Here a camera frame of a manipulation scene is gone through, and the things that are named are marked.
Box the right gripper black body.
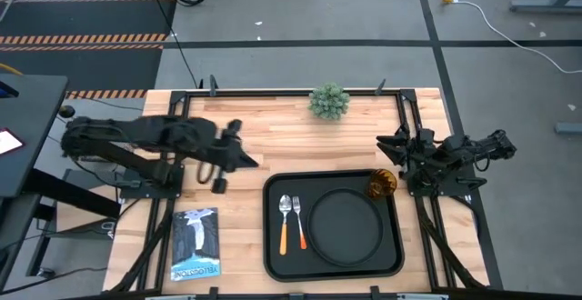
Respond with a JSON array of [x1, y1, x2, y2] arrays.
[[398, 125, 441, 175]]

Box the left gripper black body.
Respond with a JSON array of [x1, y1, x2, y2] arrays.
[[199, 118, 243, 175]]

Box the amber ribbed cup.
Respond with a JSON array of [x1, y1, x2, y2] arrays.
[[366, 168, 398, 201]]

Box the black round plate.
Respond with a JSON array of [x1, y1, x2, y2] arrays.
[[306, 187, 385, 268]]

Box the spoon with orange handle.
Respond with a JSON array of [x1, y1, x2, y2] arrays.
[[278, 194, 293, 256]]

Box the fork with orange handle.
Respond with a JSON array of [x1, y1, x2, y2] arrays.
[[292, 195, 308, 251]]

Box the black serving tray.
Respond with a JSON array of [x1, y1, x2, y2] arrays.
[[262, 169, 406, 283]]

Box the green potted plant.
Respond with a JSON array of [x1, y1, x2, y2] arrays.
[[307, 82, 352, 122]]

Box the Yellowstone picture book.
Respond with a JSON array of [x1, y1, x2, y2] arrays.
[[170, 206, 222, 283]]

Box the grey table foot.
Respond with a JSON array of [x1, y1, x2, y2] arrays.
[[554, 121, 582, 135]]

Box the black hazard-striped floor mat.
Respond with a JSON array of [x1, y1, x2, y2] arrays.
[[0, 0, 177, 46], [0, 44, 164, 100]]

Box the black desk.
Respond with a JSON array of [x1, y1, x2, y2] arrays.
[[0, 73, 122, 292]]

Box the white-screen tablet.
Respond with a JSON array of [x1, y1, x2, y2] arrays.
[[0, 127, 25, 155]]

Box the black aluminium rig frame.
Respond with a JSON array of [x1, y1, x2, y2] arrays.
[[108, 75, 504, 300]]

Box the long black cable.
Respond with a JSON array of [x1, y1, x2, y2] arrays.
[[144, 0, 202, 88]]

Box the white floor cable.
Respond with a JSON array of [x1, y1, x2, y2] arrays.
[[454, 0, 582, 75]]

